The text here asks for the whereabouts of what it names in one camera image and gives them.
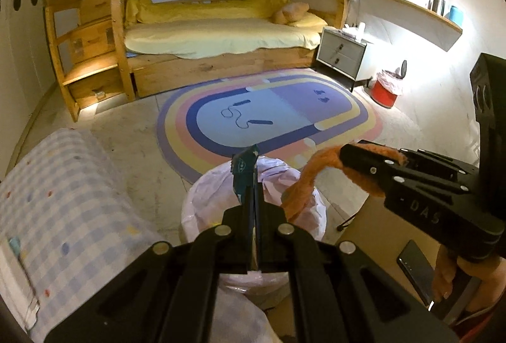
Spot dark blue wrapper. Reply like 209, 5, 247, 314
231, 144, 259, 205

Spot brown flat board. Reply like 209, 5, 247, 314
336, 195, 451, 312

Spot wooden bunk bed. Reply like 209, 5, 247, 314
111, 0, 349, 98

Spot wooden stair drawers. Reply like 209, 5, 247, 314
43, 0, 137, 122

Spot white and blue carton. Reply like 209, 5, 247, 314
0, 236, 40, 330

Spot rainbow oval rug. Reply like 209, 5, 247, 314
156, 67, 384, 185

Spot blue checkered tablecloth table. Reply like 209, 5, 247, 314
0, 128, 159, 343

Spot white wardrobe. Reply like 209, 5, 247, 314
0, 0, 50, 138

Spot long curved wall shelf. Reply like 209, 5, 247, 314
369, 0, 463, 51

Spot tan plush toy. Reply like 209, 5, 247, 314
273, 2, 311, 25

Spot orange fuzzy cloth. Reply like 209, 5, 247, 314
280, 143, 410, 223

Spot red waste bin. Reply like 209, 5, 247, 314
369, 60, 409, 108

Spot pale yellow bed sheet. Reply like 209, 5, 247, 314
123, 13, 329, 59

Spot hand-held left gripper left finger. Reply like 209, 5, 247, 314
45, 185, 256, 343

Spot black smartphone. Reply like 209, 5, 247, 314
396, 239, 435, 308

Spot bin with white bag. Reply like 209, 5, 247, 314
181, 155, 329, 343

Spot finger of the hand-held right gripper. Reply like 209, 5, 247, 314
339, 143, 481, 201

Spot yellow quilt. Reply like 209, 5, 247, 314
124, 0, 289, 25

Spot person's right hand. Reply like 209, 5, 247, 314
431, 246, 506, 318

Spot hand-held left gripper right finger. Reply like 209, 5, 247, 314
255, 185, 461, 343

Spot grey two-drawer nightstand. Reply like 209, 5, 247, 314
314, 27, 374, 92

